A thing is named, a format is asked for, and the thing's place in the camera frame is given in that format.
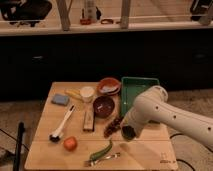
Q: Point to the black office chair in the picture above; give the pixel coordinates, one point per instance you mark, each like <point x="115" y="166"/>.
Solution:
<point x="30" y="12"/>

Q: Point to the white cup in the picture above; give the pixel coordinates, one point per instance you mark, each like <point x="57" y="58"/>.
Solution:
<point x="87" y="93"/>

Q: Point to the wooden block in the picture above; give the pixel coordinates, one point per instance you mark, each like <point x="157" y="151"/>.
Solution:
<point x="88" y="124"/>

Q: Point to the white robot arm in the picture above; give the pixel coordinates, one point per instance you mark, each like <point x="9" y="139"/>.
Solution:
<point x="151" y="105"/>

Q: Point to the green plastic tray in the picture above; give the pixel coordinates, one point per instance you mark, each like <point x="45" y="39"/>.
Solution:
<point x="131" y="87"/>

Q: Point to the orange bowl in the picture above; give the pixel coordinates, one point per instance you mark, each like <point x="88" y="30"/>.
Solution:
<point x="108" y="86"/>

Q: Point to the yellow banana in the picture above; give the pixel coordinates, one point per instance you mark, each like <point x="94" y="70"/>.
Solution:
<point x="74" y="94"/>

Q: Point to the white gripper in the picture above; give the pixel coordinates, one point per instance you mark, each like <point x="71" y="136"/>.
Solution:
<point x="134" y="119"/>

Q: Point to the white dish brush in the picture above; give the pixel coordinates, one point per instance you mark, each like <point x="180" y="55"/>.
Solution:
<point x="56" y="134"/>

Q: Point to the dark red grape bunch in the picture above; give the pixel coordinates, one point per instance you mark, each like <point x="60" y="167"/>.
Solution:
<point x="112" y="127"/>

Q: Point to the blue sponge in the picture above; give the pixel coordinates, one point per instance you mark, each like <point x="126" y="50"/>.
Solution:
<point x="60" y="99"/>

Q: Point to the dark red bowl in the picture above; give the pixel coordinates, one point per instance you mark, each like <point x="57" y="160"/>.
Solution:
<point x="103" y="106"/>

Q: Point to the green chili pepper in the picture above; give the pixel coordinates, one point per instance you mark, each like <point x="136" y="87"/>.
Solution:
<point x="101" y="153"/>

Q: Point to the dark green cup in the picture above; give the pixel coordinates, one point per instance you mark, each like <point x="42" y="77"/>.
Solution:
<point x="128" y="133"/>

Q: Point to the orange tomato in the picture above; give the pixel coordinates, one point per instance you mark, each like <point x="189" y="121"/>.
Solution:
<point x="70" y="143"/>

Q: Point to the black pole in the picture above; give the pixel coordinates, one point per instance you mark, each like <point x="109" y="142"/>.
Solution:
<point x="17" y="158"/>

